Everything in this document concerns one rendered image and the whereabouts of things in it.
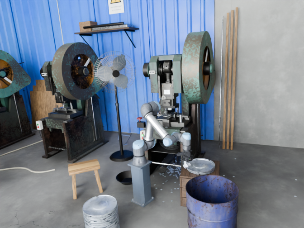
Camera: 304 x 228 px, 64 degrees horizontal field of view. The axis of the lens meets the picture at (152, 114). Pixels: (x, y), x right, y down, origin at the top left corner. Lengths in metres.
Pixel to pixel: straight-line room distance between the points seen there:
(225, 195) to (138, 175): 0.86
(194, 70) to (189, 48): 0.24
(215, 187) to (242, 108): 2.06
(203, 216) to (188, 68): 1.39
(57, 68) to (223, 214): 2.61
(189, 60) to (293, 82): 1.95
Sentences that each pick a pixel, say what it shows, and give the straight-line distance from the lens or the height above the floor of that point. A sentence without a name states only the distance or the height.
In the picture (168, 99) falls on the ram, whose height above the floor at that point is 0.97.
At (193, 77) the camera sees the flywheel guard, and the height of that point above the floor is 1.28.
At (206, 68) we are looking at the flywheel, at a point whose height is 1.34.
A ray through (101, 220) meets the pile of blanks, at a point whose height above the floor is 0.27.
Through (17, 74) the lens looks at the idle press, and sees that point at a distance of 5.20.
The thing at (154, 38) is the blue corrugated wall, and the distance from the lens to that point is 4.31.
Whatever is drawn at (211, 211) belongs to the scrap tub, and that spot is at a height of 0.41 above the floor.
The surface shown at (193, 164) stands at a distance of 2.64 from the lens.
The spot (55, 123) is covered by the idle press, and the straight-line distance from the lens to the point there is 3.99.
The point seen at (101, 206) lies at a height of 0.32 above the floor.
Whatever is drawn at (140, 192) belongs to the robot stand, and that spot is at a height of 0.15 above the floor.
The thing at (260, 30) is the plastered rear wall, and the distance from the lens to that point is 4.02.
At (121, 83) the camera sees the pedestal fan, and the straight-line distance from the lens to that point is 3.51.
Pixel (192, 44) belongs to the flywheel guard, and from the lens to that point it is 2.64.
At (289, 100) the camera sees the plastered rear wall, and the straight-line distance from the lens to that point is 4.13.
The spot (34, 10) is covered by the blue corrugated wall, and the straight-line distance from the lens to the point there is 5.91.
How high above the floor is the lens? 1.58
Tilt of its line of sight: 15 degrees down
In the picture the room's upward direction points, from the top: 4 degrees counter-clockwise
